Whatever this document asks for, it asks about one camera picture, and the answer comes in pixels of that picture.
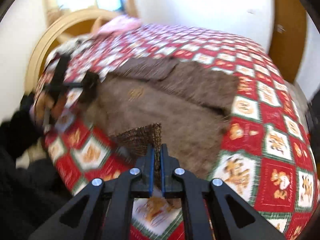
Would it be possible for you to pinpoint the brown knit sweater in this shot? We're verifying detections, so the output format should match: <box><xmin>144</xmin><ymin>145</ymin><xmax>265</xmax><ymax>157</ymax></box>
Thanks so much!
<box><xmin>78</xmin><ymin>58</ymin><xmax>240</xmax><ymax>179</ymax></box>

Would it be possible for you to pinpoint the person left hand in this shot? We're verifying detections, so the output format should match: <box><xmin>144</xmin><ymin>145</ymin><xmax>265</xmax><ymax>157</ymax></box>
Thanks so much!
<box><xmin>30</xmin><ymin>91</ymin><xmax>67</xmax><ymax>128</ymax></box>

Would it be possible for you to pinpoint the cartoon print pillow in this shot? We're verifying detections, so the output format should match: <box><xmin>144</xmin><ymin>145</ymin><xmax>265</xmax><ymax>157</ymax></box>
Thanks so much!
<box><xmin>45</xmin><ymin>34</ymin><xmax>94</xmax><ymax>66</ymax></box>

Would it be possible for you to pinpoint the cream wooden headboard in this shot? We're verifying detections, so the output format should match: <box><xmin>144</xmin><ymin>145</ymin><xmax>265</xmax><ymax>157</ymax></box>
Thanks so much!
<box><xmin>24</xmin><ymin>8</ymin><xmax>121</xmax><ymax>93</ymax></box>

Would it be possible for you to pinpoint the pink folded blanket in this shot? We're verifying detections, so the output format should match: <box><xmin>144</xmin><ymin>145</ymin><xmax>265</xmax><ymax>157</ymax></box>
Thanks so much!
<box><xmin>96</xmin><ymin>15</ymin><xmax>143</xmax><ymax>36</ymax></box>

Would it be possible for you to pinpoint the red patchwork bear bedspread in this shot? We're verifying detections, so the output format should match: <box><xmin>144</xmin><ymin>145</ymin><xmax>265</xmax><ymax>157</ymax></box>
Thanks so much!
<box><xmin>36</xmin><ymin>24</ymin><xmax>319</xmax><ymax>239</ymax></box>

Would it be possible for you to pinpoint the beige patterned curtain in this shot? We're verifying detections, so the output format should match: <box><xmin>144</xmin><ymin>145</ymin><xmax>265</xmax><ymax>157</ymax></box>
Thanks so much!
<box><xmin>125</xmin><ymin>0</ymin><xmax>139</xmax><ymax>18</ymax></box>

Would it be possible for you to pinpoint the brown wooden door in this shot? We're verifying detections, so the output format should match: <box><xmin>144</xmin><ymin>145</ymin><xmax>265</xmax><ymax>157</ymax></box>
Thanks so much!
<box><xmin>268</xmin><ymin>0</ymin><xmax>307</xmax><ymax>83</ymax></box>

